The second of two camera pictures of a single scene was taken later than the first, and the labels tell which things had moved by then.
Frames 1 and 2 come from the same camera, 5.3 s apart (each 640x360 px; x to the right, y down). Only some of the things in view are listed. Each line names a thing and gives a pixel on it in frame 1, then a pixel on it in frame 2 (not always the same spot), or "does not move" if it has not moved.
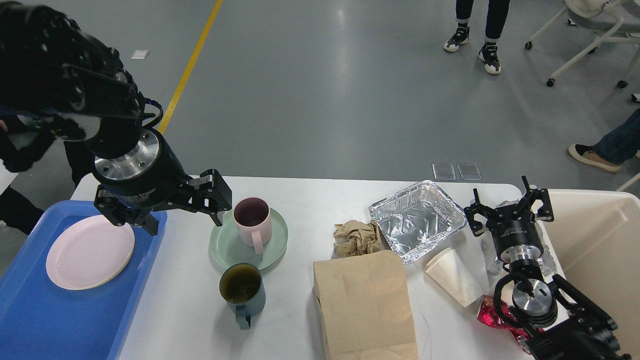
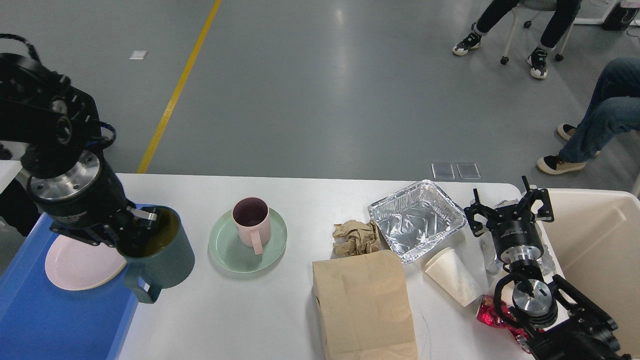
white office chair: x=610 y=15 to x=534 y=5
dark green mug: x=242 y=287 to x=165 y=259
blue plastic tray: x=39 y=320 does not move
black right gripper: x=515 y=239 does not move
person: x=610 y=151 to x=615 y=110
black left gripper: x=151 y=176 to x=79 y=202
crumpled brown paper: x=354 y=238 does not move
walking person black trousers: x=497 y=11 to x=537 y=59
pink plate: x=89 y=252 does not move
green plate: x=227 y=248 does not move
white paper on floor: x=140 y=54 does not move
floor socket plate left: x=444 y=171 does not move
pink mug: x=252 y=216 does not move
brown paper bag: x=364 y=302 does not move
